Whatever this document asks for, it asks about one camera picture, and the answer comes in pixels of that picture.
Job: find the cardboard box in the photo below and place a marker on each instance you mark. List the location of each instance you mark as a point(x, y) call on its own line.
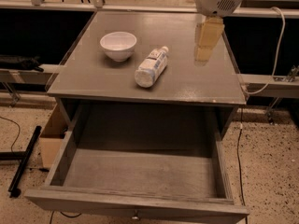
point(52, 137)

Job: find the black cloth on rail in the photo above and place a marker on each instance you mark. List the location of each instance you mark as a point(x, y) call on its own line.
point(20, 63)

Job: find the white ceramic bowl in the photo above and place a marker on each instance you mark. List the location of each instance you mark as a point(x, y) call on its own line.
point(118, 46)

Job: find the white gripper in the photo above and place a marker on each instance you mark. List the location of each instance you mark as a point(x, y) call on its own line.
point(215, 2)

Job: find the metal drawer knob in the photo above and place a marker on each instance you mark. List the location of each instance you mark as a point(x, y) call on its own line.
point(135, 216)

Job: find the black metal stand base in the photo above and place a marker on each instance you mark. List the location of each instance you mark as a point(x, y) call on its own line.
point(22, 157)

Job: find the open grey top drawer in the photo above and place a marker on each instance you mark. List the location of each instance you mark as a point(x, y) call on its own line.
point(165, 161)

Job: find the blue white plastic bottle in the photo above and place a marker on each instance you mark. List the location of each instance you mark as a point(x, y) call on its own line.
point(150, 69)

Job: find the grey wooden cabinet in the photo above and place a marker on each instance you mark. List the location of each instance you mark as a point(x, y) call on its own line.
point(90, 74)

